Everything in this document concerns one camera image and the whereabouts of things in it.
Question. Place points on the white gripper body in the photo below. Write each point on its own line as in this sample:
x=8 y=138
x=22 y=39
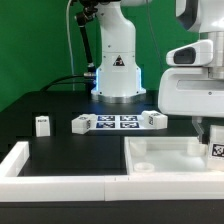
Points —
x=190 y=92

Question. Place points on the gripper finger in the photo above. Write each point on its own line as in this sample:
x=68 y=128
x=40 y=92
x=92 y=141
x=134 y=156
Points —
x=197 y=124

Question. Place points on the AprilTag marker sheet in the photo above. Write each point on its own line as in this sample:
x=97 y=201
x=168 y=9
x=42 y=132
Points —
x=117 y=122

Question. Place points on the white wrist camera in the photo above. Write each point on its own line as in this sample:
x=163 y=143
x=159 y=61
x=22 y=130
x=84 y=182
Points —
x=196 y=54

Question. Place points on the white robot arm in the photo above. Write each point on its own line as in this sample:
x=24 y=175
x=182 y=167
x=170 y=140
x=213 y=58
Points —
x=118 y=79

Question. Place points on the white square tabletop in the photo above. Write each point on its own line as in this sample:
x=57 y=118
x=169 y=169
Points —
x=152 y=155

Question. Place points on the white U-shaped fence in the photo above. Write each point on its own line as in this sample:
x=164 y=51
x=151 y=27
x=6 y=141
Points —
x=141 y=182

